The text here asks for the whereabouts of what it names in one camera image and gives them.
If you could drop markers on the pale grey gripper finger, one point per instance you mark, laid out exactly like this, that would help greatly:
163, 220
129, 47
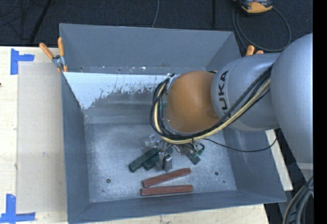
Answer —
152, 142
167, 164

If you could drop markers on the dark green flat block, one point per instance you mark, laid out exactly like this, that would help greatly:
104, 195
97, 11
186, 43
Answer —
152, 162
140, 161

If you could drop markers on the grey metal bin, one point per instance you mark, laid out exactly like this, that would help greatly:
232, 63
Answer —
122, 146

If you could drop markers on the red-brown flat block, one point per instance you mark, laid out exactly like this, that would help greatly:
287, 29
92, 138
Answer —
166, 190
167, 177

